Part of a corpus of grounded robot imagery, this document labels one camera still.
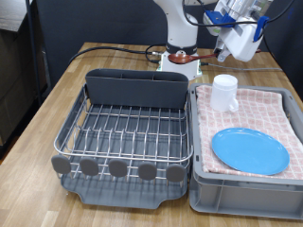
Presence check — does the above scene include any brown cabinet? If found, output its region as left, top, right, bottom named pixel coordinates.
left=0, top=27, right=50, bottom=157

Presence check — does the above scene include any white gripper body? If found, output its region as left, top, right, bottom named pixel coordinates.
left=219, top=22, right=263, bottom=62

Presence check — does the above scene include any blue plate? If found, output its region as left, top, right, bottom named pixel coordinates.
left=210, top=127, right=291, bottom=176

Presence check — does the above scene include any black hanging cable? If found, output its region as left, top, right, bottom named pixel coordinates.
left=262, top=37, right=287, bottom=75

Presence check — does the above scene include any dark blue partition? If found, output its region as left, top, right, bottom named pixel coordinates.
left=35, top=0, right=303, bottom=102

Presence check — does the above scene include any grey plastic crate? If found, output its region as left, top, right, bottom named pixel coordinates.
left=187, top=82, right=303, bottom=220

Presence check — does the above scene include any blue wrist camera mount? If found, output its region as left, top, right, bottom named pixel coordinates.
left=204, top=9, right=237, bottom=28

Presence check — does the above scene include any thin grey cable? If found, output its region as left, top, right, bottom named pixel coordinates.
left=200, top=61, right=283, bottom=72

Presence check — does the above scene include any blue cable clip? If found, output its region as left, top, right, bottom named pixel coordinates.
left=253, top=15, right=270, bottom=43

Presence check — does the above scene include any grey shelf top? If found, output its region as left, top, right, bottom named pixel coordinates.
left=0, top=0, right=33, bottom=33

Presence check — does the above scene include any brown wooden spoon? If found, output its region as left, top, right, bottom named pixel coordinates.
left=167, top=48, right=262, bottom=65

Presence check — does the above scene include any looped black cable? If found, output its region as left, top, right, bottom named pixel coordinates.
left=144, top=43, right=169, bottom=64

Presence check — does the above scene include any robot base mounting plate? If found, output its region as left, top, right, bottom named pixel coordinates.
left=156, top=51, right=204, bottom=81

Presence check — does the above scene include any pink checked cloth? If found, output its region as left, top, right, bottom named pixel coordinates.
left=195, top=84, right=303, bottom=181

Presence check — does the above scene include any steel wire dish rack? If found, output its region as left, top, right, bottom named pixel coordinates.
left=50, top=84, right=194, bottom=187

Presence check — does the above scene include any grey dish drying rack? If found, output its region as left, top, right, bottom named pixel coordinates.
left=60, top=94, right=190, bottom=210

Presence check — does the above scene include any black metal pole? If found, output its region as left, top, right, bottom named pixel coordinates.
left=25, top=0, right=44, bottom=107

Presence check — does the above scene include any dark grey cutlery holder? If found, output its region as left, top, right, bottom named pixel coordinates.
left=84, top=68, right=189, bottom=110

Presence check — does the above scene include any black camera cable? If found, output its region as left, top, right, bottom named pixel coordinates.
left=182, top=0, right=296, bottom=28

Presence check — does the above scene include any white plastic mug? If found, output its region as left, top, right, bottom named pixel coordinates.
left=210, top=74, right=240, bottom=114

